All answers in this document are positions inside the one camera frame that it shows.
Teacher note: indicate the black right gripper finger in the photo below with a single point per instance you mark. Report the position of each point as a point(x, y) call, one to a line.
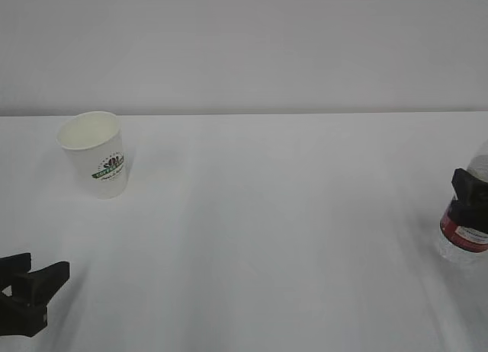
point(469, 207)

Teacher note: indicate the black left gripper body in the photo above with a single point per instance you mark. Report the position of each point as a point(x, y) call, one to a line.
point(23, 304)

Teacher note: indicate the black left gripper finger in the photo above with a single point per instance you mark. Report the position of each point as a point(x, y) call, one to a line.
point(15, 264)
point(39, 287)

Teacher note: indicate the clear water bottle red label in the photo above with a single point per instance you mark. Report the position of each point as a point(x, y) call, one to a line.
point(460, 243)

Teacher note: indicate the white paper coffee cup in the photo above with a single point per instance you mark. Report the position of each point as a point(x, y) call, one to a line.
point(92, 142)

